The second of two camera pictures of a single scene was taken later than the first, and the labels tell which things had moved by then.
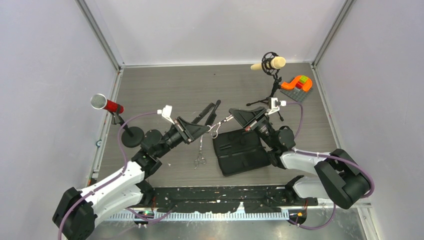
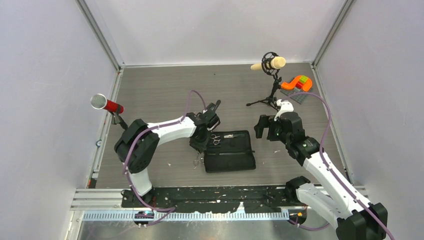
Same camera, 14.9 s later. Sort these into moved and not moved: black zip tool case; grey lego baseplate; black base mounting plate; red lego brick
Moved: black zip tool case
Not moved: red lego brick; black base mounting plate; grey lego baseplate
